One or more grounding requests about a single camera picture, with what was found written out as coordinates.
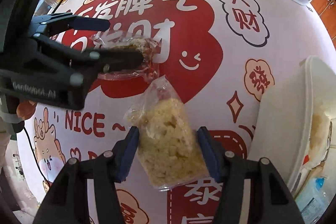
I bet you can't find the mixed nut bar pack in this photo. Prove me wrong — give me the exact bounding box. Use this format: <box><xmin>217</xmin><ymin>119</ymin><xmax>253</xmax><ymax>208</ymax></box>
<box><xmin>91</xmin><ymin>32</ymin><xmax>161</xmax><ymax>83</ymax></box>

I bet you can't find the large white-blue snack bag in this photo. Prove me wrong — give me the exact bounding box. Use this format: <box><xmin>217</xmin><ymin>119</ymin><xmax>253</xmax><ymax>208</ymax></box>
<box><xmin>295</xmin><ymin>177</ymin><xmax>329</xmax><ymax>224</ymax></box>

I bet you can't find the pink printed table mat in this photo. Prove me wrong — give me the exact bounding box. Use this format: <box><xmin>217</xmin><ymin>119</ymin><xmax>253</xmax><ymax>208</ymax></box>
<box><xmin>19</xmin><ymin>0</ymin><xmax>335</xmax><ymax>202</ymax></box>

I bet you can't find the puffed rice cake pack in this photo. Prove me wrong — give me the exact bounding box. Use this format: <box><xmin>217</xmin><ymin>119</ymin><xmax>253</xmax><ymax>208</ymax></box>
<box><xmin>308</xmin><ymin>98</ymin><xmax>334</xmax><ymax>167</ymax></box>

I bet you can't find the orange wooden cabinet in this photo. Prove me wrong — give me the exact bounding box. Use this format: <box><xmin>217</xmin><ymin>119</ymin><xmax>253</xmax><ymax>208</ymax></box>
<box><xmin>311</xmin><ymin>0</ymin><xmax>336</xmax><ymax>45</ymax></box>

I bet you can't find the person's left hand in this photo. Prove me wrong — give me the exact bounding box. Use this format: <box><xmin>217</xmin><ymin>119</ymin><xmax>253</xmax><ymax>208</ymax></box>
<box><xmin>17</xmin><ymin>101</ymin><xmax>37</xmax><ymax>121</ymax></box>

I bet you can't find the white plastic storage bin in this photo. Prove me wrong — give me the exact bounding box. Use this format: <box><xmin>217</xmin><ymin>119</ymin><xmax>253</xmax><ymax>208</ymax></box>
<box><xmin>248</xmin><ymin>56</ymin><xmax>335</xmax><ymax>191</ymax></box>

